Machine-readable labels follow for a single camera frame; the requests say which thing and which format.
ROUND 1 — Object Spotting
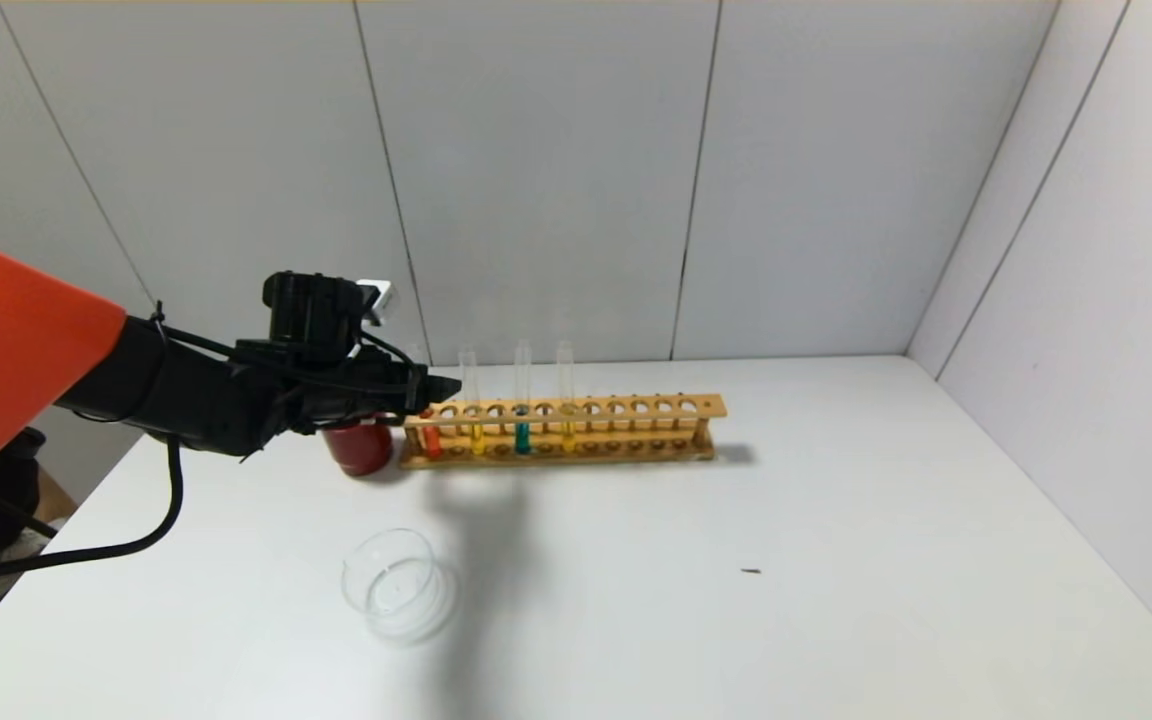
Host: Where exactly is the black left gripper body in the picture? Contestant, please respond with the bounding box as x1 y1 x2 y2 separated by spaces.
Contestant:
354 345 430 427

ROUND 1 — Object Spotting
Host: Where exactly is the test tube with teal pigment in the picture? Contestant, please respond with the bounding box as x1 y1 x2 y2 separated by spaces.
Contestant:
514 340 534 456

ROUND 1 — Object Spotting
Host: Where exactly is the dark red cup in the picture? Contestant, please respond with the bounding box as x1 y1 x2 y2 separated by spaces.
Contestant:
321 420 395 477

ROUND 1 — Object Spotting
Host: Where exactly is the wooden test tube rack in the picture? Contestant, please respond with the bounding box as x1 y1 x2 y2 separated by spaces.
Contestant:
398 393 727 470

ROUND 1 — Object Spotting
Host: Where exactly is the grey and black wrist camera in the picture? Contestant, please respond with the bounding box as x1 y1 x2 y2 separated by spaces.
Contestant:
263 271 395 363

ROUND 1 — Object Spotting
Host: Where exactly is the test tube with yellow pigment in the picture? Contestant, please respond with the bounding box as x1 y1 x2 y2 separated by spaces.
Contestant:
556 340 577 453
460 346 487 457

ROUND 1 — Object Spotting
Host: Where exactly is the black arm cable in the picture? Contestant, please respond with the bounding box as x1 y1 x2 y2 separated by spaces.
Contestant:
0 435 185 586

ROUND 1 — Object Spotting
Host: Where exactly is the clear glass beaker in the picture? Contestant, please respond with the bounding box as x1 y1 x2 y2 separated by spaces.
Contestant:
342 528 455 641

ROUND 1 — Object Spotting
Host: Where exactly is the test tube with red pigment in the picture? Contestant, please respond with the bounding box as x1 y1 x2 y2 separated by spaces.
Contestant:
410 346 443 460

